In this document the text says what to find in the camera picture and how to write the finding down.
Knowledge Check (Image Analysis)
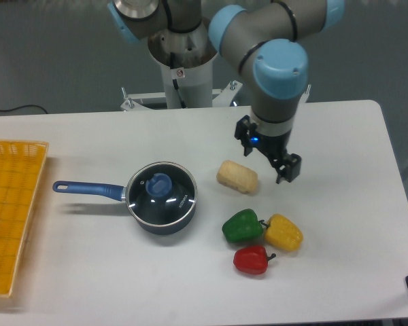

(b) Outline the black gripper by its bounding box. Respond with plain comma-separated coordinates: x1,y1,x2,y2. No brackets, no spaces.
235,115,302,184

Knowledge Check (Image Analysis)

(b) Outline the glass lid blue knob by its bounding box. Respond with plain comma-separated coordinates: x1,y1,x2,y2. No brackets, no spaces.
125,161,198,228

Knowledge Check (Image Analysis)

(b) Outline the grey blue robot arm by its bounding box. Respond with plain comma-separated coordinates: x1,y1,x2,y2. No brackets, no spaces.
107,1,345,182

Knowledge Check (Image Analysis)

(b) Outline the beige bread loaf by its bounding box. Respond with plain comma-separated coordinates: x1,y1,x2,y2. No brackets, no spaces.
216,160,258,194

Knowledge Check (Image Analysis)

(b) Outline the green bell pepper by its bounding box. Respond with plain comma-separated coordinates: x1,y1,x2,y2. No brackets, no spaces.
222,209,263,243

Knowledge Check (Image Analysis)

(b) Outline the yellow bell pepper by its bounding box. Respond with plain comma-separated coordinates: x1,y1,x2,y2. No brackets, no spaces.
259,214,303,252

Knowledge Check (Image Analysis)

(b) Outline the red bell pepper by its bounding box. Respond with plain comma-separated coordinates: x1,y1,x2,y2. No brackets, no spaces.
233,245,277,275

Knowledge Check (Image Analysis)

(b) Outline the yellow woven basket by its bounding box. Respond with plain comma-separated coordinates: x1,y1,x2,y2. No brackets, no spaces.
0,139,49,297

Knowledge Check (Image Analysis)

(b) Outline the white bracket right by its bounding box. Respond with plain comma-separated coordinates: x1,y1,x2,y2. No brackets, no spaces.
299,84,311,104

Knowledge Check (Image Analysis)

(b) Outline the blue saucepan with handle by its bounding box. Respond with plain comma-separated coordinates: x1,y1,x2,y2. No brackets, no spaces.
52,161,198,236

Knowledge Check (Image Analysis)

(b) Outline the black cable on floor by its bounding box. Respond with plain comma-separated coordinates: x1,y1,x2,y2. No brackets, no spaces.
0,104,49,114

